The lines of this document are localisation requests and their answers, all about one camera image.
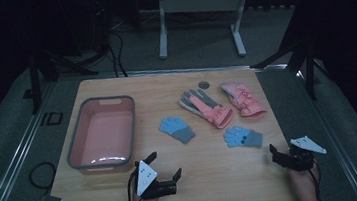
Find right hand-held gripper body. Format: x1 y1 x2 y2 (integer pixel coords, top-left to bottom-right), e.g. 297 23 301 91
278 133 329 174

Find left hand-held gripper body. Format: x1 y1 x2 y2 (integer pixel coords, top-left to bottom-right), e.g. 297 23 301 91
128 156 179 201

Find blue dotted knit glove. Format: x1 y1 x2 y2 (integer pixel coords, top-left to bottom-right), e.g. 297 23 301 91
222 123 266 152

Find pink plastic basin grey rim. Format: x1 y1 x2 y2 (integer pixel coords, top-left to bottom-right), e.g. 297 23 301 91
61 93 143 178

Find person's right hand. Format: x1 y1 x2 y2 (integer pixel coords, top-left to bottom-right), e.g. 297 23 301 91
287 161 323 200

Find pink and grey ski glove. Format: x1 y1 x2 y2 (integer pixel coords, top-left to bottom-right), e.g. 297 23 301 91
176 84 237 134

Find black angled stand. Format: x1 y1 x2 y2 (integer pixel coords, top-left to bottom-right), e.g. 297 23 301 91
244 0 322 108

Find grey round sticker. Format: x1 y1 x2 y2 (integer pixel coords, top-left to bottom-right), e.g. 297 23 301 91
198 80 212 91

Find grey tape piece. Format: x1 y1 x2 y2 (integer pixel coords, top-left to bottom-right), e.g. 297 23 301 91
43 192 63 201

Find black tape marks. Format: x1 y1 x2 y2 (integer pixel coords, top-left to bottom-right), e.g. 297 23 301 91
38 110 65 128

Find black tripod stand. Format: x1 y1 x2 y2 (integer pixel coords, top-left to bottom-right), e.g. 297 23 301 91
25 43 103 116

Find dark equipment rack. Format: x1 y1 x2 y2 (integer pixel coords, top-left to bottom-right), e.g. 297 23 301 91
87 0 117 57

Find left hand-held gripper cable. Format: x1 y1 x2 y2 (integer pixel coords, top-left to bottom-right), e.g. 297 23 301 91
122 169 144 201

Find long metal floor rail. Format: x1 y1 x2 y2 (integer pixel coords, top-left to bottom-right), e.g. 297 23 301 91
296 61 357 201
0 80 69 201

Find short metal floor rail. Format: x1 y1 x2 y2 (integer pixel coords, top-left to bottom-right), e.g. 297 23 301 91
57 53 289 94

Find black thin cable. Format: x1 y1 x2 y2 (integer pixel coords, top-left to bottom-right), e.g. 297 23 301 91
104 28 129 80

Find black looped cable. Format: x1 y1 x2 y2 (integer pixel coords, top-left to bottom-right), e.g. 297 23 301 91
6 160 61 201

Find white metal desk frame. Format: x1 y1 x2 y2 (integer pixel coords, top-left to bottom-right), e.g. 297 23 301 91
153 0 258 66

